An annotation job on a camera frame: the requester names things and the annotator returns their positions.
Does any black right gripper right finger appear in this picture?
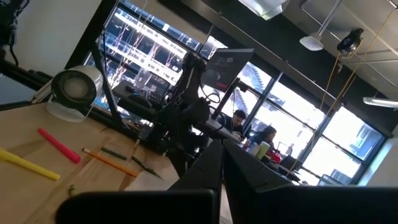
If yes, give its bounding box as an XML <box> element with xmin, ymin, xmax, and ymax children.
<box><xmin>223</xmin><ymin>138</ymin><xmax>398</xmax><ymax>224</ymax></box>

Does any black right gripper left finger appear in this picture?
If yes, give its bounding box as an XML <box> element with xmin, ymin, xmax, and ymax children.
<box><xmin>55</xmin><ymin>138</ymin><xmax>224</xmax><ymax>224</ymax></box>

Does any orange pencil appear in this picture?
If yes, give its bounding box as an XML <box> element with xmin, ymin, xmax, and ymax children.
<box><xmin>81</xmin><ymin>147</ymin><xmax>139</xmax><ymax>179</ymax></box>

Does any dark green pencil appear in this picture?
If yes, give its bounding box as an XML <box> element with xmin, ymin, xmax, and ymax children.
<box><xmin>100</xmin><ymin>146</ymin><xmax>128</xmax><ymax>162</ymax></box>

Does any pink highlighter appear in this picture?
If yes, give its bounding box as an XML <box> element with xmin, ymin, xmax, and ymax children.
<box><xmin>37</xmin><ymin>127</ymin><xmax>82</xmax><ymax>164</ymax></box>

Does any yellow highlighter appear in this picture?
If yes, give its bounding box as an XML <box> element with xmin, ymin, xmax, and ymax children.
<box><xmin>0</xmin><ymin>148</ymin><xmax>62</xmax><ymax>182</ymax></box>

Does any person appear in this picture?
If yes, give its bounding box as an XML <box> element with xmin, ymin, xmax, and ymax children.
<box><xmin>248</xmin><ymin>124</ymin><xmax>279</xmax><ymax>149</ymax></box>
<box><xmin>217</xmin><ymin>109</ymin><xmax>248</xmax><ymax>138</ymax></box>

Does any dark laptop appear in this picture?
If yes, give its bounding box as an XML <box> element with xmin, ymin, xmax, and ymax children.
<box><xmin>279</xmin><ymin>154</ymin><xmax>304</xmax><ymax>172</ymax></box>

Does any red object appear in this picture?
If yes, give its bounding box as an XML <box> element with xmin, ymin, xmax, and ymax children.
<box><xmin>266</xmin><ymin>149</ymin><xmax>282</xmax><ymax>164</ymax></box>

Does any black computer monitor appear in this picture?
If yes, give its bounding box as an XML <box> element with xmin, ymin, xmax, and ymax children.
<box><xmin>201</xmin><ymin>47</ymin><xmax>256</xmax><ymax>93</ymax></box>

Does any green cup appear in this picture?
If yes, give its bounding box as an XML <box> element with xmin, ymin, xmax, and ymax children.
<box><xmin>255</xmin><ymin>141</ymin><xmax>272</xmax><ymax>161</ymax></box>

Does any white cup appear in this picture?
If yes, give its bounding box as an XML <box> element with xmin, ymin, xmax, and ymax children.
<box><xmin>247</xmin><ymin>141</ymin><xmax>259</xmax><ymax>157</ymax></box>

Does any grey office desk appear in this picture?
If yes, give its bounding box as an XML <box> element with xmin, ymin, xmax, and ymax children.
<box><xmin>111</xmin><ymin>80</ymin><xmax>246</xmax><ymax>144</ymax></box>

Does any white ceiling light panel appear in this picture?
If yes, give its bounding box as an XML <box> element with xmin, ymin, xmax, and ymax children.
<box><xmin>238</xmin><ymin>0</ymin><xmax>292</xmax><ymax>22</ymax></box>

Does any white pendant ceiling device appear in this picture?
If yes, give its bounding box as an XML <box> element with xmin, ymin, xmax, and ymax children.
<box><xmin>298</xmin><ymin>0</ymin><xmax>343</xmax><ymax>52</ymax></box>

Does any white linear light fixture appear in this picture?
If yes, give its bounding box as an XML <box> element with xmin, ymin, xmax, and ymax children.
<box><xmin>362</xmin><ymin>96</ymin><xmax>398</xmax><ymax>110</ymax></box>

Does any large glass window wall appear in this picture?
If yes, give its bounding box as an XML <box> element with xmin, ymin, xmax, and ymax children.
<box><xmin>83</xmin><ymin>0</ymin><xmax>387</xmax><ymax>187</ymax></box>

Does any black ceiling camera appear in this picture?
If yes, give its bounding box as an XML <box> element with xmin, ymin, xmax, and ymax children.
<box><xmin>336</xmin><ymin>28</ymin><xmax>365</xmax><ymax>57</ymax></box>

